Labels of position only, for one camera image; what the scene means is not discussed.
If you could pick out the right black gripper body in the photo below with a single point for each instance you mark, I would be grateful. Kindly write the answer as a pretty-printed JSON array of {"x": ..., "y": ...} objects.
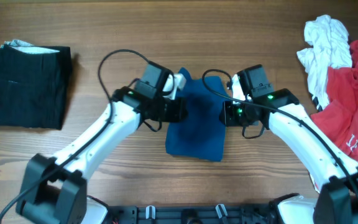
[{"x": 236, "y": 114}]

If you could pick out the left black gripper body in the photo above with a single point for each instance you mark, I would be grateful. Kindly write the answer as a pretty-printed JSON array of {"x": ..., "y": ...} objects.
[{"x": 167, "y": 109}]

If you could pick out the blue polo shirt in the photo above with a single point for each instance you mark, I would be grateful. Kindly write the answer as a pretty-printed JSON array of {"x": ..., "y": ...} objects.
[{"x": 201, "y": 134}]

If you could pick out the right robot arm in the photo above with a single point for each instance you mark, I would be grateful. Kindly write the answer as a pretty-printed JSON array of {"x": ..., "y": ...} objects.
[{"x": 333, "y": 174}]

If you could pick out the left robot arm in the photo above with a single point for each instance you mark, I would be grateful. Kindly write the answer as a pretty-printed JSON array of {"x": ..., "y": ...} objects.
[{"x": 54, "y": 189}]

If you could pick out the red t-shirt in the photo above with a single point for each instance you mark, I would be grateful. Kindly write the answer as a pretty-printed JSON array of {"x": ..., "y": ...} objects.
[{"x": 339, "y": 120}]

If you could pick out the white t-shirt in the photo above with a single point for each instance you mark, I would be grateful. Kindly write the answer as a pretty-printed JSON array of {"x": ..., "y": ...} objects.
[{"x": 328, "y": 39}]

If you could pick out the folded black garment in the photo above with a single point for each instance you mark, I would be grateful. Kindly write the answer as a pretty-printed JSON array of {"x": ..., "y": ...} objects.
[{"x": 33, "y": 87}]

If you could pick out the white garment under black stack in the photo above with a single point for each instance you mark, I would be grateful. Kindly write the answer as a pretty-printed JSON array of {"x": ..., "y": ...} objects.
[{"x": 27, "y": 48}]

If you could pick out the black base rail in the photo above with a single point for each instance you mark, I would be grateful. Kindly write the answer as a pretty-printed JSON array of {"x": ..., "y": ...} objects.
[{"x": 218, "y": 214}]

